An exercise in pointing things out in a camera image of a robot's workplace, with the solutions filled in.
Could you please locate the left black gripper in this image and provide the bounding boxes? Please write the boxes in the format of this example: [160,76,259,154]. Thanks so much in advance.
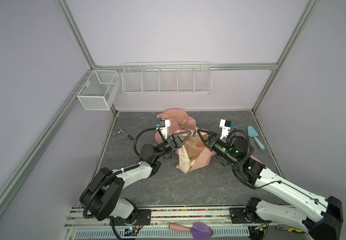
[153,131,191,161]

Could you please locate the pink zip jacket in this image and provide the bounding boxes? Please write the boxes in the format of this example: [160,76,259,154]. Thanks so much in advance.
[154,108,263,174]

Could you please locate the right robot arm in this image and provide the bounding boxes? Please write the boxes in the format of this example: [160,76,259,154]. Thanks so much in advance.
[197,129,343,240]

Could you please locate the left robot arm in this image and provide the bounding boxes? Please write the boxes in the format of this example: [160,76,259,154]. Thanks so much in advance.
[80,128,192,224]

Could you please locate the teal plastic trowel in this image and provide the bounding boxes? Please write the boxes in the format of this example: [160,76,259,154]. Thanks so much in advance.
[247,126,265,150]

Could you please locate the white mesh box basket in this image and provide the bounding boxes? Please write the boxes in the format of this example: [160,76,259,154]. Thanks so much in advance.
[77,70,121,111]

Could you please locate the small green-handled screwdriver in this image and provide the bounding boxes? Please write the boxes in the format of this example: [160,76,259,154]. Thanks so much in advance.
[118,129,134,141]

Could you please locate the white wire shelf basket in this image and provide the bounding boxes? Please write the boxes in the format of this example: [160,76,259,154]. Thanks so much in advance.
[122,62,212,95]

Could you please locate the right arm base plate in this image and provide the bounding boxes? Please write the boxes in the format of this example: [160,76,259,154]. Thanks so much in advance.
[229,206,272,224]

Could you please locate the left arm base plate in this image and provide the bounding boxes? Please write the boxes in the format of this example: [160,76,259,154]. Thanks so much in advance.
[112,209,152,226]

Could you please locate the purple pink-handled scoop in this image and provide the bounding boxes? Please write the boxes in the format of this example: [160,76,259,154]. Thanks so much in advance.
[169,222,214,240]

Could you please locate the yellow-handled pliers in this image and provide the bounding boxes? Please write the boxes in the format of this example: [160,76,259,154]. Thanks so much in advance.
[276,225,305,234]

